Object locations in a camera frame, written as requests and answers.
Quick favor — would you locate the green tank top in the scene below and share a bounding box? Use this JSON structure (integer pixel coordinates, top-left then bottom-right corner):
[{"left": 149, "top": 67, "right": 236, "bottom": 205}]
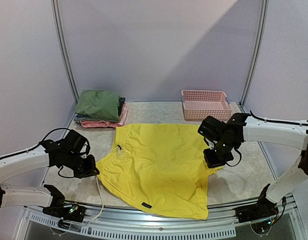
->
[{"left": 75, "top": 89, "right": 120, "bottom": 122}]

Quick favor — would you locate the folded grey garment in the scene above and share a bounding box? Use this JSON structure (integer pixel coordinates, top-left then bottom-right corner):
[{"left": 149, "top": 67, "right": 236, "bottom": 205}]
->
[{"left": 73, "top": 114, "right": 96, "bottom": 123}]

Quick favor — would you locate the folded pink garment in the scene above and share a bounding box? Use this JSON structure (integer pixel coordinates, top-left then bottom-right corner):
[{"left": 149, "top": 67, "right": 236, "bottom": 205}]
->
[{"left": 79, "top": 102, "right": 129, "bottom": 129}]

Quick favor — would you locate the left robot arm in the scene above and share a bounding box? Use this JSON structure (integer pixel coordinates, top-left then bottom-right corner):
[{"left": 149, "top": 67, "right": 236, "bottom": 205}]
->
[{"left": 0, "top": 129, "right": 100, "bottom": 217}]

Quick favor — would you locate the right aluminium frame post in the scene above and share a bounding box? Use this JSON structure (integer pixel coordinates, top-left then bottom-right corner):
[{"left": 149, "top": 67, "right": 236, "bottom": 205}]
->
[{"left": 238, "top": 0, "right": 269, "bottom": 109}]

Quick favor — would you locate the aluminium front rail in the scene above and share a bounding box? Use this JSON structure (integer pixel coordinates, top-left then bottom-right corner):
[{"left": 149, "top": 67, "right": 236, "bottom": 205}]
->
[{"left": 16, "top": 194, "right": 307, "bottom": 240}]

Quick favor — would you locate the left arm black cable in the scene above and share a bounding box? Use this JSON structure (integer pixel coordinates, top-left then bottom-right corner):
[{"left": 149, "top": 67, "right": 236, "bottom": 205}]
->
[{"left": 0, "top": 127, "right": 92, "bottom": 179}]

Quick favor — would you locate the folded navy graphic shirt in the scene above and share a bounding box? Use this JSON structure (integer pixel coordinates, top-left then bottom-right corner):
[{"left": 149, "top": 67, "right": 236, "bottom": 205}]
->
[{"left": 118, "top": 96, "right": 126, "bottom": 115}]

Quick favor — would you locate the pink plastic basket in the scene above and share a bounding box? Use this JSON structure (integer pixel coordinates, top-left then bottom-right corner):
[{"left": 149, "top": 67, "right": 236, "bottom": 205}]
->
[{"left": 181, "top": 89, "right": 232, "bottom": 122}]

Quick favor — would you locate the aluminium frame post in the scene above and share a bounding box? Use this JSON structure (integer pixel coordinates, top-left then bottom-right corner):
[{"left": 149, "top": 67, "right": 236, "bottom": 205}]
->
[
  {"left": 51, "top": 0, "right": 79, "bottom": 104},
  {"left": 238, "top": 0, "right": 269, "bottom": 109}
]

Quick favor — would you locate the yellow garment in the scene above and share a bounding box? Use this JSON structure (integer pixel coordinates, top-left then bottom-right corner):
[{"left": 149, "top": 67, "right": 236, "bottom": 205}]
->
[{"left": 96, "top": 123, "right": 217, "bottom": 220}]

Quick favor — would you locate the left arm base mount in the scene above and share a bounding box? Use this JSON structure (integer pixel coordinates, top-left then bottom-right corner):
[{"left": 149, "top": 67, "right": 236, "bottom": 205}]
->
[{"left": 42, "top": 184, "right": 87, "bottom": 229}]

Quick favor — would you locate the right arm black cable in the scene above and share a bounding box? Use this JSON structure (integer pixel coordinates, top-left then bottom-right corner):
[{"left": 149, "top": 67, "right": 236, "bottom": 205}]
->
[{"left": 225, "top": 112, "right": 308, "bottom": 168}]

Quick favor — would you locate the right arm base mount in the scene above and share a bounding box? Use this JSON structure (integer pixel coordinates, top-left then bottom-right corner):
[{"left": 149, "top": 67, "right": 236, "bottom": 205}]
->
[{"left": 234, "top": 184, "right": 287, "bottom": 235}]

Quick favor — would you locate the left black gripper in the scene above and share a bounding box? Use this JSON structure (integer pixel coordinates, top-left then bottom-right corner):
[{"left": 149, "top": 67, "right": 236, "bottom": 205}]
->
[{"left": 65, "top": 151, "right": 99, "bottom": 179}]

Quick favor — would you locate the left aluminium frame post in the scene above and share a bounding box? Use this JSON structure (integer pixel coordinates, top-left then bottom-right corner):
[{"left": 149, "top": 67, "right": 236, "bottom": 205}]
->
[{"left": 51, "top": 0, "right": 79, "bottom": 104}]

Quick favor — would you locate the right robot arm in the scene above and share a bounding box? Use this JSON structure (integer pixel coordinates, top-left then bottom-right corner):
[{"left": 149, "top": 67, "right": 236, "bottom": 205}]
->
[{"left": 197, "top": 112, "right": 308, "bottom": 218}]

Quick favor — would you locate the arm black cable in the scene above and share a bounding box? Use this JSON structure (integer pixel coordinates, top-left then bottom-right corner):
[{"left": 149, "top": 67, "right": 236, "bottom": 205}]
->
[
  {"left": 0, "top": 127, "right": 92, "bottom": 179},
  {"left": 225, "top": 112, "right": 308, "bottom": 168}
]

